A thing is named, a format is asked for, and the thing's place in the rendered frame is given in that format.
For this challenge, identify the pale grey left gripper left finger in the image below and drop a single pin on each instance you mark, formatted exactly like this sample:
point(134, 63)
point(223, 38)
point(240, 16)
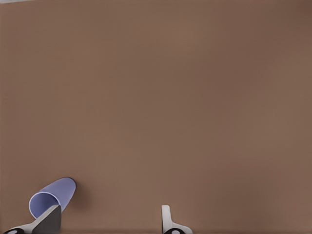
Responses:
point(46, 220)

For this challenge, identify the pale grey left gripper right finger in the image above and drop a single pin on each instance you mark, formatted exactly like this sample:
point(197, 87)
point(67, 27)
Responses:
point(166, 219)

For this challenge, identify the purple cup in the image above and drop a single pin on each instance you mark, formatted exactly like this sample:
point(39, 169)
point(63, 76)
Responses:
point(59, 192)

